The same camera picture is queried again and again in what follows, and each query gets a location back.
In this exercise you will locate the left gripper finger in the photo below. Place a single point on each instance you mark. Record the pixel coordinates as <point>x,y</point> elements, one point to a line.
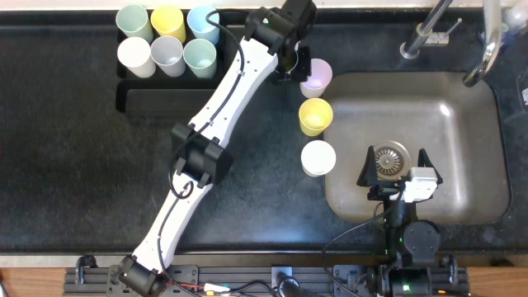
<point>303,64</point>

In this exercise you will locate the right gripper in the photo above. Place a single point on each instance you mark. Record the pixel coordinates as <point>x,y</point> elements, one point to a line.
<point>383,191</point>

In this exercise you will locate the pink cup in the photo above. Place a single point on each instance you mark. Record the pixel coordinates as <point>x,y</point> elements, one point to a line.
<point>319,76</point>

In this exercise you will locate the yellow cup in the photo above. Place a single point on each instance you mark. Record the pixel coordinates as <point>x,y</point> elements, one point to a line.
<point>167,20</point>
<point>315,115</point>

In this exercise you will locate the white cup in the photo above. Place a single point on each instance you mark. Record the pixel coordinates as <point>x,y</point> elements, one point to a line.
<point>134,53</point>
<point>317,156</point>

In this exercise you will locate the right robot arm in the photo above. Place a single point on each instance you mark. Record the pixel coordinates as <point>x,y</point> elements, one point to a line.
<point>420,241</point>

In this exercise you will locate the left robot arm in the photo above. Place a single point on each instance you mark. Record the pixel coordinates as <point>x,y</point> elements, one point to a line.
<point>247,74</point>

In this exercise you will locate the steel sink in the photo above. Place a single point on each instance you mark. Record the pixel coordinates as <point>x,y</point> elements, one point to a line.
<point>453,144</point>

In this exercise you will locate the green cup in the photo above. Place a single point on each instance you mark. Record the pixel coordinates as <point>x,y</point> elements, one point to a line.
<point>132,20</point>
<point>200,55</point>

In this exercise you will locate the blue cup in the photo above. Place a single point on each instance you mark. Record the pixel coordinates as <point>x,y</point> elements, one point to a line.
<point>200,24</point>

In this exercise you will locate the black tray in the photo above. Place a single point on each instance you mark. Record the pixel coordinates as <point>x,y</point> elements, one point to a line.
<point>173,99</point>

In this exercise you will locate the grey cup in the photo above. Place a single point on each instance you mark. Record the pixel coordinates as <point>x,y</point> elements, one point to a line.
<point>167,51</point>

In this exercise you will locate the steel tap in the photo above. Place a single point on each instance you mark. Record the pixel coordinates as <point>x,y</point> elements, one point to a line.
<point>493,41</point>

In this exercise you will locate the blue soap bottle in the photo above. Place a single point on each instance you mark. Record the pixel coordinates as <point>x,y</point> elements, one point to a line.
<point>516,16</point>

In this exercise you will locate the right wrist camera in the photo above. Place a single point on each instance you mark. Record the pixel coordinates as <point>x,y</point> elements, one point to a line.
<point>420,183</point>

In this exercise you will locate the mounting rail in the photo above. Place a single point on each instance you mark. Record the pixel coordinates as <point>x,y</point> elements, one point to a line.
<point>239,274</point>

